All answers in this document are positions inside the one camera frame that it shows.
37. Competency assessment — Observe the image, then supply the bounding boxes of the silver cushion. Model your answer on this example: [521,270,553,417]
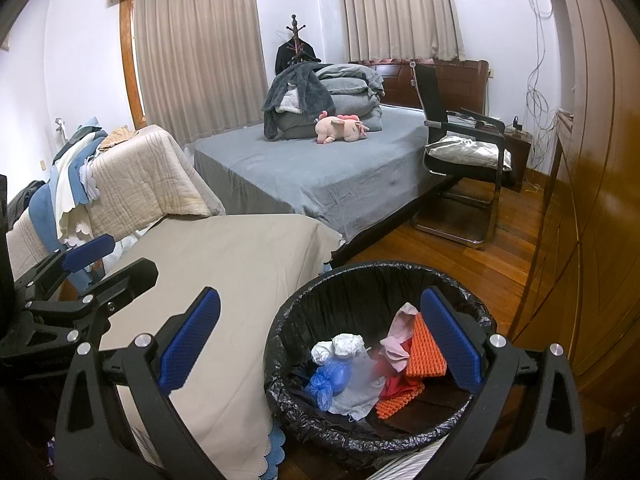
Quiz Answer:
[425,135,513,171]

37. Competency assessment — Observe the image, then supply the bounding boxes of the wooden coat rack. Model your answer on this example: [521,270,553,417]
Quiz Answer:
[285,14,308,66]

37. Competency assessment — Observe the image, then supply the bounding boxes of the tan crumpled cloth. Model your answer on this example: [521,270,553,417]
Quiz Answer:
[97,127,143,153]

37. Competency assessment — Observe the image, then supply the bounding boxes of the folded grey duvet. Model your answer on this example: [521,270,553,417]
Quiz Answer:
[280,62,386,138]

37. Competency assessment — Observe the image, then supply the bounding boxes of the black cantilever chair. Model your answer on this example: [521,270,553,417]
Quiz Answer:
[410,60,518,251]

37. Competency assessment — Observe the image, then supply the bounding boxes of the white paper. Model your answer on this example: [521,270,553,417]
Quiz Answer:
[331,334,370,361]

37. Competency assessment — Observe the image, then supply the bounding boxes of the translucent plastic bag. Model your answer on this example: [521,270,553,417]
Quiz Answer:
[330,355,388,421]

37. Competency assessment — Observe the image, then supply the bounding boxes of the bed with grey sheet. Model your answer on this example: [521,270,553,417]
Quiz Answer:
[192,102,461,256]

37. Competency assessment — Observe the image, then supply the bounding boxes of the blue plastic bag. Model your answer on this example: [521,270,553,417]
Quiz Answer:
[305,360,356,411]

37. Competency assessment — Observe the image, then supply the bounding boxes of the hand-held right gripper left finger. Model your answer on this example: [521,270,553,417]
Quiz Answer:
[54,287,222,480]

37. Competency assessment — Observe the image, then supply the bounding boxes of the beige quilt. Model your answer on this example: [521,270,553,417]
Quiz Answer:
[87,125,226,241]

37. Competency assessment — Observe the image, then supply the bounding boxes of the blue white scalloped cloth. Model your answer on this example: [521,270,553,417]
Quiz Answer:
[27,117,111,281]

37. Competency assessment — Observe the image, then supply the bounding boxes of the red cloth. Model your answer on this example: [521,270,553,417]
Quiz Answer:
[372,342,423,401]

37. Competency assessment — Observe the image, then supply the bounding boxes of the wooden nightstand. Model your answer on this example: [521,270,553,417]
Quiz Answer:
[500,127,533,193]

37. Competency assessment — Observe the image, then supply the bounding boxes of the hanging wall cables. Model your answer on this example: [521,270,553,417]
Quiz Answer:
[520,0,563,171]

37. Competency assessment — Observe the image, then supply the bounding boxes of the wooden window frame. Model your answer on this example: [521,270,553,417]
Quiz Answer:
[119,0,146,131]

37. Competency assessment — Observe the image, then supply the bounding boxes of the beige tablecloth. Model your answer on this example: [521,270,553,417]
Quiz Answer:
[60,212,346,480]

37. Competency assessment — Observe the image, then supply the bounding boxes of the narrow beige curtain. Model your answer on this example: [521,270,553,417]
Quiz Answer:
[340,0,466,63]

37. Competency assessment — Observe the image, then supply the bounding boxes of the small orange foam net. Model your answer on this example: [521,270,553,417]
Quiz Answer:
[375,380,426,420]

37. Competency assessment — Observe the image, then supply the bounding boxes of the black jacket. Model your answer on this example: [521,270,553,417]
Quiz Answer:
[275,40,321,73]

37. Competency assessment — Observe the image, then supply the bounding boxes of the bin with black liner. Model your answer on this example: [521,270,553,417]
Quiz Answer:
[262,260,496,471]

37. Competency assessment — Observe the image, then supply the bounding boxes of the dark grey fleece blanket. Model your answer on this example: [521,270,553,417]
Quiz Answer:
[262,62,333,141]

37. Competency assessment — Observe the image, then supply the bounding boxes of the wooden wardrobe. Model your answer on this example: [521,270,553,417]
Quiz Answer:
[510,0,640,411]

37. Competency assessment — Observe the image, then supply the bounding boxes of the large orange foam net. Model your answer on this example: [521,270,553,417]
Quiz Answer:
[405,312,447,378]

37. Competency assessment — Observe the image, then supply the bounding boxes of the dark wooden headboard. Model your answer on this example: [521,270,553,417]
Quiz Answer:
[350,59,490,116]

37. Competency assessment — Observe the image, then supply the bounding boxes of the wide beige curtain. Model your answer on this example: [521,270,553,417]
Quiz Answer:
[132,0,271,146]

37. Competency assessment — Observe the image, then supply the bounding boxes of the pink plush toy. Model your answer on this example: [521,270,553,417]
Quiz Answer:
[314,110,371,146]

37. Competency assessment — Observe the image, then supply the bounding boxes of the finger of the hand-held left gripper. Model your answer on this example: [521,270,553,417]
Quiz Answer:
[12,233,117,303]
[30,258,159,341]

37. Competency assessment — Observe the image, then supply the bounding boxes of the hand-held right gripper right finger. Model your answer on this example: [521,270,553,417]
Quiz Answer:
[420,287,587,480]

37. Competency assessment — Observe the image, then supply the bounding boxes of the pink cloth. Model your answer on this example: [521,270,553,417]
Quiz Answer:
[380,302,418,373]

